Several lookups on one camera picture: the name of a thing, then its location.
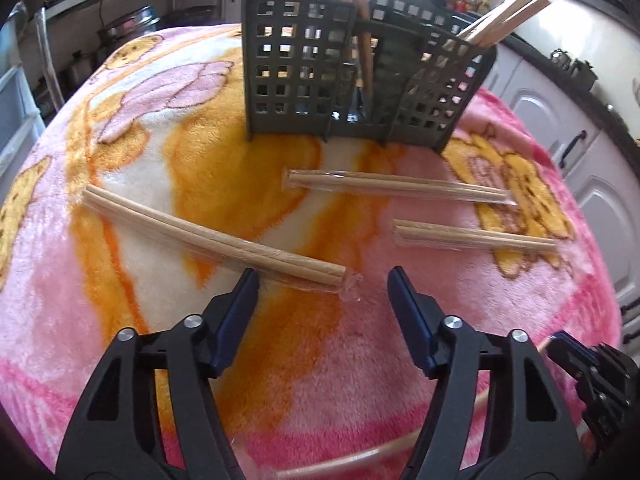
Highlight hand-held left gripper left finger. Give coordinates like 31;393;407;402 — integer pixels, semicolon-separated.
55;268;260;480

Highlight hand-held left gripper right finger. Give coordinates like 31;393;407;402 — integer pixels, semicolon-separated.
388;266;586;480

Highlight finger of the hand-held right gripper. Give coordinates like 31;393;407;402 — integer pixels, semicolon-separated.
546;332;601;386

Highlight dark green utensil holder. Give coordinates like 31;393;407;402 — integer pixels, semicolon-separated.
241;0;498;154

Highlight pink printed blanket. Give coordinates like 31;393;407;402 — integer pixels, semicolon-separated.
0;22;623;480

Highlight dark metal kitchen object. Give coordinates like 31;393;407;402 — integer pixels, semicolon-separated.
550;49;598;86

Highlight white plastic drawer unit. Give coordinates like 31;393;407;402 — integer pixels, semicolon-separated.
0;62;47;173

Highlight small lidded steel pot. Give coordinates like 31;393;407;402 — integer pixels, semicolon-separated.
64;50;97;83

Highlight dark wok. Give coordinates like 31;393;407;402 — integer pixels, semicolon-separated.
165;5;217;28

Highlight stacked steel pots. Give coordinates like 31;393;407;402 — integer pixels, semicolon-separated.
97;5;162;46

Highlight white cabinet door black handle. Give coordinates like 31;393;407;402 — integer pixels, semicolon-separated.
559;129;640;306

